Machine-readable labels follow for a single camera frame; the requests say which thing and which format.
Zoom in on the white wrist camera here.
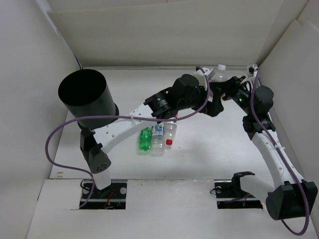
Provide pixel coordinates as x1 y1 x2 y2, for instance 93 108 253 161
192 66 215 85
242 64 259 83

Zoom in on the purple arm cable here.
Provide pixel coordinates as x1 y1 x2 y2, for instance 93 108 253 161
250 65 312 236
45 66 210 209

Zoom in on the black plastic bin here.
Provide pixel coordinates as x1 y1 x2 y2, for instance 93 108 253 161
58 69 119 118

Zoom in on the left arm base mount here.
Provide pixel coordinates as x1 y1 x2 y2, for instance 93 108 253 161
79 179 128 210

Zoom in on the clear bottle blue green label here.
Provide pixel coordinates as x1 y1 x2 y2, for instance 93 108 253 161
152 123 165 156

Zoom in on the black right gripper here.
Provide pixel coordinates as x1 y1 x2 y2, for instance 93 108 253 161
206 76 254 116

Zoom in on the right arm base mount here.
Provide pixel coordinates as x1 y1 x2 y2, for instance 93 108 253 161
210 171 263 209

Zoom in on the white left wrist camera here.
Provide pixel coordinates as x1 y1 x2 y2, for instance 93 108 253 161
192 66 215 85

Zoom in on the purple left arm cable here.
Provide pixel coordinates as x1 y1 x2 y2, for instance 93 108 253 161
45 66 210 209

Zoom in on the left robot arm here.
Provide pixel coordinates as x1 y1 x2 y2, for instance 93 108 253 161
80 70 214 198

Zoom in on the clear bottle blue orange label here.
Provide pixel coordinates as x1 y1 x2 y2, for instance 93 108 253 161
210 64 229 83

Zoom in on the clear bottle red label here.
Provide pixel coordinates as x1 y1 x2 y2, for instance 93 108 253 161
164 121 177 149

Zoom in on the green plastic soda bottle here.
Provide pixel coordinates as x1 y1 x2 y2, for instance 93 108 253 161
139 127 152 153

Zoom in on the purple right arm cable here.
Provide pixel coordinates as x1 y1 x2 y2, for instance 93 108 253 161
250 65 312 236

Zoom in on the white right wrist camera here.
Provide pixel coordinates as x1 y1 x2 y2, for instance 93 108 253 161
242 64 259 83

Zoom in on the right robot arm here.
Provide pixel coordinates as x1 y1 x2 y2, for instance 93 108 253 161
210 77 318 220

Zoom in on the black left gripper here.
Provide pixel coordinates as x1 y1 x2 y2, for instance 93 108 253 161
177 84 223 117

